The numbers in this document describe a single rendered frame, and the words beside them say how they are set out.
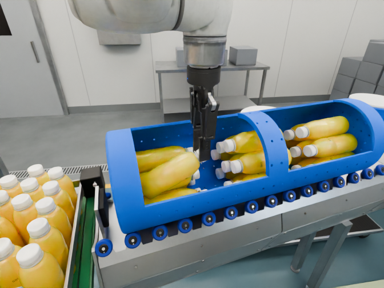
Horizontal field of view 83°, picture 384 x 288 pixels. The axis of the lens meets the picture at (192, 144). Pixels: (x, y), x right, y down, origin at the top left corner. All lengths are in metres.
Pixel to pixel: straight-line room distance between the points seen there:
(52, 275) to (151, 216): 0.23
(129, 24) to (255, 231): 0.69
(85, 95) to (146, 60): 1.22
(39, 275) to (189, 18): 0.56
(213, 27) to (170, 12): 0.09
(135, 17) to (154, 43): 3.55
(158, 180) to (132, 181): 0.08
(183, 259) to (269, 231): 0.31
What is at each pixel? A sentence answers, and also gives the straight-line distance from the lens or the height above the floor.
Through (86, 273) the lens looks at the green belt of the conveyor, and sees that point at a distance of 0.74.
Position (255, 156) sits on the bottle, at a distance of 0.68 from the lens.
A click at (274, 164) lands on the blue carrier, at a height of 1.14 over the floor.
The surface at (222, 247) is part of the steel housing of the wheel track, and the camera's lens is 0.78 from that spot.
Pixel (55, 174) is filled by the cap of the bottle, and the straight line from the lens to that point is 0.77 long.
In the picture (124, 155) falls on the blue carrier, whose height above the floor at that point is 1.21.
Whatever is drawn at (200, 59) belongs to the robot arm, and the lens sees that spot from 0.46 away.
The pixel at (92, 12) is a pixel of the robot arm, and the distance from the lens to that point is 0.38.
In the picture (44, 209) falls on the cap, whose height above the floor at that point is 1.08.
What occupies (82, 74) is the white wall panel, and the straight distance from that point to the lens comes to 4.19.
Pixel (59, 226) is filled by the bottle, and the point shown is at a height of 1.03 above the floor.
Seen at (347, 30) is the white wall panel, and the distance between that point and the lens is 5.15.
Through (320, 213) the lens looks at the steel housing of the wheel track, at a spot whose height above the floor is 0.86.
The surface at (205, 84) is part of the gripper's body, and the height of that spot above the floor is 1.37.
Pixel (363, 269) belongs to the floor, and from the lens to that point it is 2.09.
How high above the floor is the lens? 1.49
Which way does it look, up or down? 30 degrees down
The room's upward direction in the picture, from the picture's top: straight up
